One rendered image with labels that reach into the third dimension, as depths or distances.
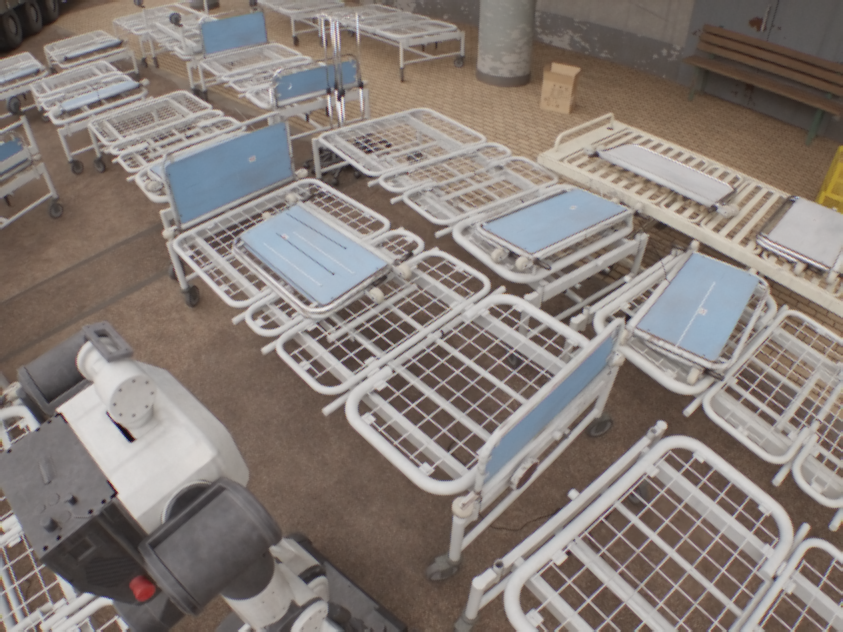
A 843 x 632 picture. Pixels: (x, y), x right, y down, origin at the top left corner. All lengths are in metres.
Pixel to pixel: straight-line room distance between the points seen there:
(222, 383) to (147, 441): 1.96
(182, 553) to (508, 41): 5.80
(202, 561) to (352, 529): 1.53
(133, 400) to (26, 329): 2.95
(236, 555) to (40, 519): 0.26
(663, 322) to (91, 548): 2.00
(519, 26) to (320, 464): 4.91
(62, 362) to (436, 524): 1.56
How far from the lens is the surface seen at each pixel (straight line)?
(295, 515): 2.22
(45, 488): 0.80
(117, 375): 0.70
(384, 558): 2.10
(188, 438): 0.75
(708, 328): 2.27
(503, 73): 6.17
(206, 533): 0.66
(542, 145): 4.82
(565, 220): 2.65
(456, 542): 1.77
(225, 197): 2.96
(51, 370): 0.96
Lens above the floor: 1.93
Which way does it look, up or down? 42 degrees down
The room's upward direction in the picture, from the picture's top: straight up
